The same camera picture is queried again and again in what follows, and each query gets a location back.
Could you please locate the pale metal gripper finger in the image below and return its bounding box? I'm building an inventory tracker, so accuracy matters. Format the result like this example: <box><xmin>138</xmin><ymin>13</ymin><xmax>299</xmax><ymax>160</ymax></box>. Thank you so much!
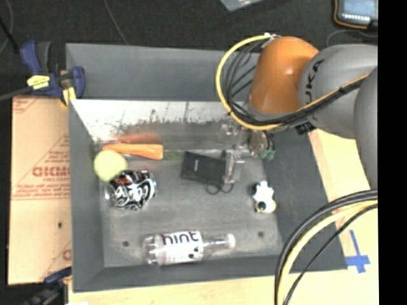
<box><xmin>233</xmin><ymin>156</ymin><xmax>246</xmax><ymax>182</ymax></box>
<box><xmin>221</xmin><ymin>150</ymin><xmax>235</xmax><ymax>184</ymax></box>

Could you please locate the white and black toy animal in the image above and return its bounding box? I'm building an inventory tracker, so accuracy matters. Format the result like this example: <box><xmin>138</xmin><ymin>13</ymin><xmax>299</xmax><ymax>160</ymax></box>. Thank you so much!
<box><xmin>251</xmin><ymin>180</ymin><xmax>277</xmax><ymax>215</ymax></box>

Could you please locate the grey metal bin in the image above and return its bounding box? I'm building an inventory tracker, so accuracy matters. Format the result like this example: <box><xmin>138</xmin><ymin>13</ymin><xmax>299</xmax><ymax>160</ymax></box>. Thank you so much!
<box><xmin>65</xmin><ymin>43</ymin><xmax>348</xmax><ymax>292</ymax></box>

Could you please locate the clear plastic bottle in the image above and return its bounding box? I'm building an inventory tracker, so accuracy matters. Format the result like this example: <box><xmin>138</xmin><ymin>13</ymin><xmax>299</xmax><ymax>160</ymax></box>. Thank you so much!
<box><xmin>142</xmin><ymin>230</ymin><xmax>237</xmax><ymax>266</ymax></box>

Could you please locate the orange toy carrot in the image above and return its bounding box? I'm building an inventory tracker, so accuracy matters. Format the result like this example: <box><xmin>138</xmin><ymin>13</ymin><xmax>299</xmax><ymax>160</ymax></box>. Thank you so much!
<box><xmin>101</xmin><ymin>142</ymin><xmax>182</xmax><ymax>161</ymax></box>

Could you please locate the crushed black and white can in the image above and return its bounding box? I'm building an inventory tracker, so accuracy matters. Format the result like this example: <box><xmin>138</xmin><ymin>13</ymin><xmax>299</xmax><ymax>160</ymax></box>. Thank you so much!
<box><xmin>104</xmin><ymin>169</ymin><xmax>158</xmax><ymax>212</ymax></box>

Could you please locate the yellow-green ball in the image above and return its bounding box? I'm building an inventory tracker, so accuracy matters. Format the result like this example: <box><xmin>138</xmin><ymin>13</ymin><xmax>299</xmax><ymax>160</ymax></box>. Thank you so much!
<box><xmin>93</xmin><ymin>149</ymin><xmax>128</xmax><ymax>182</ymax></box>

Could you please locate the brown cardboard board red print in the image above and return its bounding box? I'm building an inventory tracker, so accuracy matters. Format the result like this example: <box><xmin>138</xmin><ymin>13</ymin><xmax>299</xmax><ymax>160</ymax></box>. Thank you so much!
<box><xmin>7</xmin><ymin>95</ymin><xmax>73</xmax><ymax>286</ymax></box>

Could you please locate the black flat pouch with cord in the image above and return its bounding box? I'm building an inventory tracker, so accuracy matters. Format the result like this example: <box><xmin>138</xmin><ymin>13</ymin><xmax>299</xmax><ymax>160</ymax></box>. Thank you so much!
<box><xmin>180</xmin><ymin>150</ymin><xmax>235</xmax><ymax>196</ymax></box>

